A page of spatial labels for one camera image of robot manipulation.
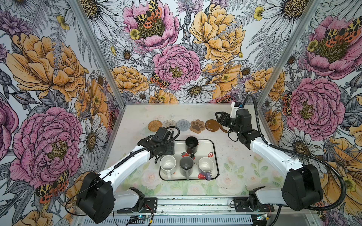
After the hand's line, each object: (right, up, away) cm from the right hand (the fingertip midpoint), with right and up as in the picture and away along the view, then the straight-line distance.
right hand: (218, 118), depth 84 cm
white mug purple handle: (-6, -28, +3) cm, 29 cm away
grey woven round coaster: (-21, -6, +25) cm, 33 cm away
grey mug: (-18, -29, +2) cm, 34 cm away
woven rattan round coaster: (-43, -6, +25) cm, 49 cm away
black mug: (-15, -17, +10) cm, 25 cm away
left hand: (-30, -20, 0) cm, 36 cm away
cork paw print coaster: (-10, -6, +25) cm, 27 cm away
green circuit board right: (+19, -49, -12) cm, 54 cm away
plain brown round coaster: (+8, -8, +22) cm, 25 cm away
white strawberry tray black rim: (-5, -20, +13) cm, 24 cm away
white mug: (-30, -29, +4) cm, 42 cm away
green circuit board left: (-40, -49, -12) cm, 65 cm away
